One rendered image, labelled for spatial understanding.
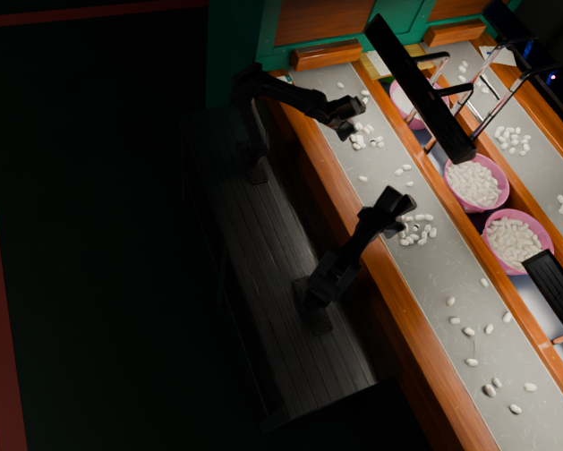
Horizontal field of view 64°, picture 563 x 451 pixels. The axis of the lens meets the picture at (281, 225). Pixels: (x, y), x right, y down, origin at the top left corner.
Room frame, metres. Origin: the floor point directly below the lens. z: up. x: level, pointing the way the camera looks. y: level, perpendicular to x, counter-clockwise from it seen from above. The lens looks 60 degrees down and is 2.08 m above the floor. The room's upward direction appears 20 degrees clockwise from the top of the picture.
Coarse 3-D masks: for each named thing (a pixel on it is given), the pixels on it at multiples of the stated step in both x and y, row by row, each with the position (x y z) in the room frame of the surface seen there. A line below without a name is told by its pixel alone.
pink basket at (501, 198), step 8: (448, 160) 1.29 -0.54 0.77; (472, 160) 1.37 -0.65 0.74; (480, 160) 1.37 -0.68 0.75; (488, 160) 1.37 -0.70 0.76; (488, 168) 1.36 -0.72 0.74; (496, 168) 1.35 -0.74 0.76; (504, 176) 1.32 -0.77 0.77; (448, 184) 1.18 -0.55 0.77; (504, 184) 1.29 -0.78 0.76; (504, 192) 1.25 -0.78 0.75; (464, 200) 1.13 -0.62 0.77; (504, 200) 1.19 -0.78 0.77; (464, 208) 1.14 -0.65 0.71; (472, 208) 1.13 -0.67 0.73; (480, 208) 1.12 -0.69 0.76; (488, 208) 1.13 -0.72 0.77
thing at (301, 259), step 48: (192, 144) 1.02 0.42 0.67; (240, 192) 0.89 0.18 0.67; (288, 192) 0.96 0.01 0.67; (240, 240) 0.70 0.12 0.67; (288, 240) 0.77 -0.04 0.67; (336, 240) 0.84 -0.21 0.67; (288, 288) 0.59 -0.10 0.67; (288, 336) 0.44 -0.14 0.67; (336, 336) 0.49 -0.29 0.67; (384, 336) 0.55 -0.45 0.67; (288, 384) 0.30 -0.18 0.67; (336, 384) 0.35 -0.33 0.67
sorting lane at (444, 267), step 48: (336, 96) 1.45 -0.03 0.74; (336, 144) 1.20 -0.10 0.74; (384, 144) 1.29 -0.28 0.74; (432, 192) 1.14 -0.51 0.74; (384, 240) 0.86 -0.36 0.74; (432, 240) 0.93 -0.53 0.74; (432, 288) 0.74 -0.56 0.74; (480, 288) 0.81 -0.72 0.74; (480, 336) 0.63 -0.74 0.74; (480, 384) 0.48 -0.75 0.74; (528, 432) 0.39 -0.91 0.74
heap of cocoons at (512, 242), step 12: (492, 228) 1.07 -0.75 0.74; (504, 228) 1.09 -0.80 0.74; (516, 228) 1.12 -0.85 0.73; (492, 240) 1.02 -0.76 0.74; (504, 240) 1.04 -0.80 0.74; (516, 240) 1.06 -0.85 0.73; (528, 240) 1.07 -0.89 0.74; (504, 252) 0.98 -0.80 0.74; (516, 252) 1.00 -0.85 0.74; (528, 252) 1.02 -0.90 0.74; (516, 264) 0.95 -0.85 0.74
